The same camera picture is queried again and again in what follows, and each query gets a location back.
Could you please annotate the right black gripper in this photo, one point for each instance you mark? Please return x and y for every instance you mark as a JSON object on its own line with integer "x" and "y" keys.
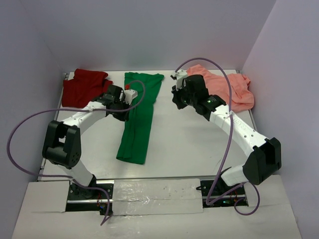
{"x": 176, "y": 98}

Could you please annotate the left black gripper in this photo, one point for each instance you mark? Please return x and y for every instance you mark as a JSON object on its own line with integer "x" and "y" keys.
{"x": 123, "y": 117}

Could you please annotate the green t shirt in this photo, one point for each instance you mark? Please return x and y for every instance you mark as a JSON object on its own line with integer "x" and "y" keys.
{"x": 136, "y": 135}

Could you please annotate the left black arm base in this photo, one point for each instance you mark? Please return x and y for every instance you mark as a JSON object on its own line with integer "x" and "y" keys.
{"x": 89, "y": 200}

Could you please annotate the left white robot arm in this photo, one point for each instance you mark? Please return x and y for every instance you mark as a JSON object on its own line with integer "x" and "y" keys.
{"x": 62, "y": 144}

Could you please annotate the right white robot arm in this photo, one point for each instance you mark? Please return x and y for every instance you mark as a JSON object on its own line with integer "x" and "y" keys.
{"x": 264, "y": 155}

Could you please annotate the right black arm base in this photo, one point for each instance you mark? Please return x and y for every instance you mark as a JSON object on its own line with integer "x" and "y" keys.
{"x": 237, "y": 196}

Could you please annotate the red t shirt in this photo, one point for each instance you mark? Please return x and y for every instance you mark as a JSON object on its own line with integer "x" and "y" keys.
{"x": 85, "y": 86}

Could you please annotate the salmon pink t shirt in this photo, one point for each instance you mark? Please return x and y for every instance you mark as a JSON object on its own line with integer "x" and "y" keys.
{"x": 235, "y": 90}

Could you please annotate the silver tape sheet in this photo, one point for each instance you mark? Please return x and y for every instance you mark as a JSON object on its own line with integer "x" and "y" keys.
{"x": 156, "y": 197}

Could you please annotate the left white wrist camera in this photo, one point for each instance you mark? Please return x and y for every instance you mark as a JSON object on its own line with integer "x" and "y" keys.
{"x": 130, "y": 94}

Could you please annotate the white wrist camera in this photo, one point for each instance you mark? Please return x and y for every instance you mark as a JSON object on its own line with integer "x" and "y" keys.
{"x": 178, "y": 76}
{"x": 130, "y": 94}

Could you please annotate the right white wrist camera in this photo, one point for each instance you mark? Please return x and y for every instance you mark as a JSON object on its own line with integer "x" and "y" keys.
{"x": 178, "y": 76}

